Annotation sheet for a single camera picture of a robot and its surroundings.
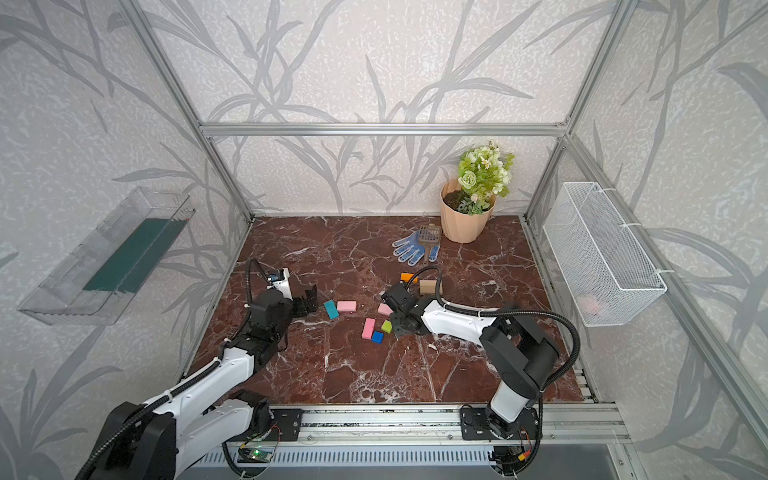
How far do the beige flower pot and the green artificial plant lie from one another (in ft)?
0.06

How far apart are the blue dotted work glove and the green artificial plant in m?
0.19

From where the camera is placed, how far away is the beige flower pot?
3.31 ft

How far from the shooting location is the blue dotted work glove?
1.10m

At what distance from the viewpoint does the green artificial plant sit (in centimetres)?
95

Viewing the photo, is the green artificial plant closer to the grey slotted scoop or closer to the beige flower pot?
the beige flower pot
